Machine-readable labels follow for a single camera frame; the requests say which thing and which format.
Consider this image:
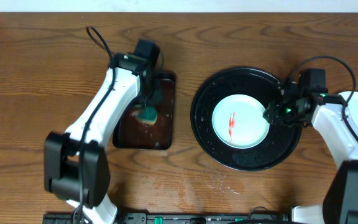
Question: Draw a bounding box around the green yellow sponge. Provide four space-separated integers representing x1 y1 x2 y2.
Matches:
136 106 158 125

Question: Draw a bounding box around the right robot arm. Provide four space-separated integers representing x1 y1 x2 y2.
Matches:
264 82 358 223

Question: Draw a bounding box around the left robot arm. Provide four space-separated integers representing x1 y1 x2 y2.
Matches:
44 52 160 223

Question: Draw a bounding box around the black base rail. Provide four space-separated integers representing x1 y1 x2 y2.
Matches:
42 212 291 224

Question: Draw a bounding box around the black rectangular tray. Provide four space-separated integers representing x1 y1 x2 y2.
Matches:
112 70 176 150

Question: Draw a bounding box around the black round tray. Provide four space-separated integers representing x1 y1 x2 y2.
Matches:
190 67 301 171

